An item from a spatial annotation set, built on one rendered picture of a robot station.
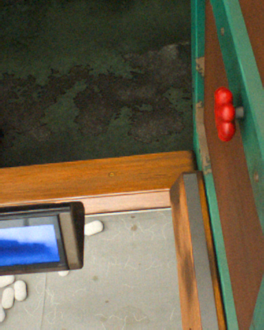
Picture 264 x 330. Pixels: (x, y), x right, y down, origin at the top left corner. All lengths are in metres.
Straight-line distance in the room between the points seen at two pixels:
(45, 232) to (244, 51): 0.27
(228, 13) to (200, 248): 0.41
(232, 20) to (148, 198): 0.55
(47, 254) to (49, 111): 1.67
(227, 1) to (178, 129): 1.58
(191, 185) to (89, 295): 0.26
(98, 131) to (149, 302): 1.28
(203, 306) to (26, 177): 0.46
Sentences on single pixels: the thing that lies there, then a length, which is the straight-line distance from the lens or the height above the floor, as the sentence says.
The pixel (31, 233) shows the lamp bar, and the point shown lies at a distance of 0.52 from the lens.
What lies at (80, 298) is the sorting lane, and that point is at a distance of 0.86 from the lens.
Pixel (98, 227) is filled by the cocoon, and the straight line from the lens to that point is 0.89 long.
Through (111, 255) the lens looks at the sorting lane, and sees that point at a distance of 0.88.
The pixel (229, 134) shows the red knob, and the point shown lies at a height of 1.24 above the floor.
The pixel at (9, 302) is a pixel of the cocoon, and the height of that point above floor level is 0.76.
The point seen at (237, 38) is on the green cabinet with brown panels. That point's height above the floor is 1.27.
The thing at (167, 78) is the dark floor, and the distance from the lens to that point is 2.21.
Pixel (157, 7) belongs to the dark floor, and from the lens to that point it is 2.61.
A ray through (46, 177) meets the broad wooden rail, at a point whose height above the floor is 0.76.
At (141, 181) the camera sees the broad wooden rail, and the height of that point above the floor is 0.76.
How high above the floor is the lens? 1.52
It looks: 52 degrees down
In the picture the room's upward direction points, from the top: 11 degrees counter-clockwise
